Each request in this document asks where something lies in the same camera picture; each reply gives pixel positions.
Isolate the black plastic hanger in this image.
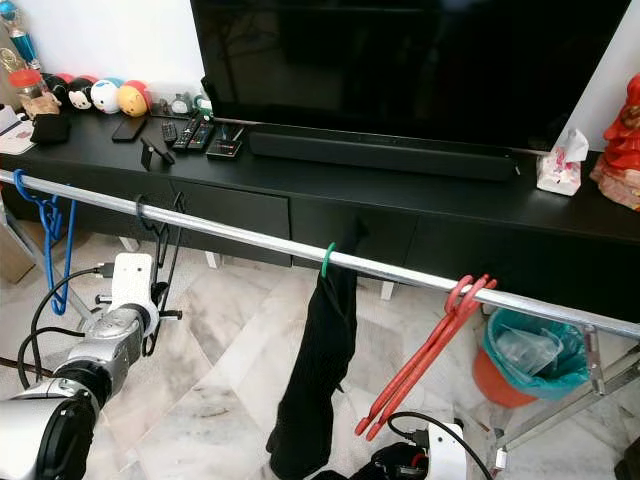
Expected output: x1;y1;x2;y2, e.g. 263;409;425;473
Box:
135;190;189;356

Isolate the blue plastic hanger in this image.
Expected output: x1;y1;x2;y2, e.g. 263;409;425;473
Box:
12;168;77;316

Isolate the red plastic hanger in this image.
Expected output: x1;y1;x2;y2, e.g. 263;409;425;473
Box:
355;275;489;434
365;278;498;441

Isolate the green hanger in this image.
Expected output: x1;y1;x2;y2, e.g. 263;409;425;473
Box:
320;241;337;279

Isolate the wooden cabinet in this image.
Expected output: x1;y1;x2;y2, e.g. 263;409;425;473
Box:
0;195;41;284

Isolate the black T-shirt green logo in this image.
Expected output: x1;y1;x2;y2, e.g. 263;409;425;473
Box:
265;215;366;480

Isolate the silver metal clothes rack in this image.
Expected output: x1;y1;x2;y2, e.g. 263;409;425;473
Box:
0;165;640;471

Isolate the small black stand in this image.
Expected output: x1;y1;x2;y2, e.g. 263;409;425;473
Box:
140;138;176;169

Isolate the black smartphone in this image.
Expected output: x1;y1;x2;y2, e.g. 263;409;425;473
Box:
112;115;147;143

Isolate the red bin teal bag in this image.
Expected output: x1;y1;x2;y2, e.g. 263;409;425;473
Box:
472;307;593;408

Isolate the black pouch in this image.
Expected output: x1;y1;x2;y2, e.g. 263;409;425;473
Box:
30;113;72;146

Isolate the white card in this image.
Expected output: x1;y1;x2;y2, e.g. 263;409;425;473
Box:
0;125;36;156

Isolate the yellow round plush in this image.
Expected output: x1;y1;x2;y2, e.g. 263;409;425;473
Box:
116;80;153;118

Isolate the white blue round plush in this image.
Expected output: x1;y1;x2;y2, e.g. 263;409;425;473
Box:
90;78;121;114

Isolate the mouse plush red bow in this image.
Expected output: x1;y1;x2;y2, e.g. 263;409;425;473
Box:
66;75;95;111

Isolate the black mouse plush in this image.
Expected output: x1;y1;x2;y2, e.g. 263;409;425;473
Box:
43;73;71;108

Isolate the black TV cabinet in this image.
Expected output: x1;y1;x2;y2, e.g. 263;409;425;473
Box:
0;105;640;326

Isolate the black soundbar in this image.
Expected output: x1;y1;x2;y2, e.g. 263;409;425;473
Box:
248;130;521;183

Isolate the white pink tissue box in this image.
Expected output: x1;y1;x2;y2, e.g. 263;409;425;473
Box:
536;128;591;196

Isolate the black television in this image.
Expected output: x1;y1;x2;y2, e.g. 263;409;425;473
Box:
190;0;633;151

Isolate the red figurine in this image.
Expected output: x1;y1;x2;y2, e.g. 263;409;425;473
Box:
590;75;640;211

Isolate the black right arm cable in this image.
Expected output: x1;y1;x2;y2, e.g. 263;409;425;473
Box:
387;410;496;480

